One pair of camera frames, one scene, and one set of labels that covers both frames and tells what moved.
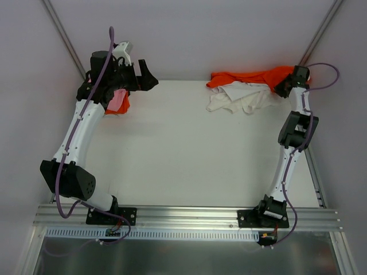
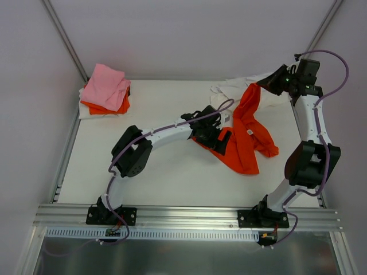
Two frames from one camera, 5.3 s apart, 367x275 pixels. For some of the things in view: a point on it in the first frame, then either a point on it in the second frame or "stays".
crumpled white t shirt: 238,97 stays
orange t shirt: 270,78 -> 248,133
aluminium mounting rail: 268,216 stays
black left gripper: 135,76 -> 215,140
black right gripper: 285,88 stays
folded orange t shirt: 124,107 stays
